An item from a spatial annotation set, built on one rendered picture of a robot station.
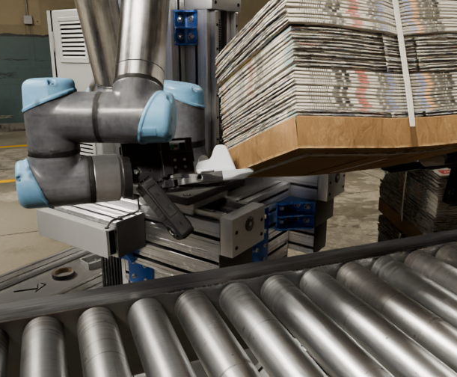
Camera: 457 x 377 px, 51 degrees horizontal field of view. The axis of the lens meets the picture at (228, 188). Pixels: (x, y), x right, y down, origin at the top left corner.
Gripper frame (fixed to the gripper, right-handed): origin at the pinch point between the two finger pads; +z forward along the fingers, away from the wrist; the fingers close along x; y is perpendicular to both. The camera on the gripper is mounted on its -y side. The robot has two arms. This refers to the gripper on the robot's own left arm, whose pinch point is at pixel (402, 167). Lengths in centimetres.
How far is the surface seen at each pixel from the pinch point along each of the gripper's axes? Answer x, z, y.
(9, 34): -612, 93, 274
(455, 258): 16.0, 5.7, -16.7
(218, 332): 23, 50, -19
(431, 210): -20.0, -24.4, -10.4
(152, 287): 10, 54, -14
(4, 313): 10, 73, -14
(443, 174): -14.4, -24.4, -1.8
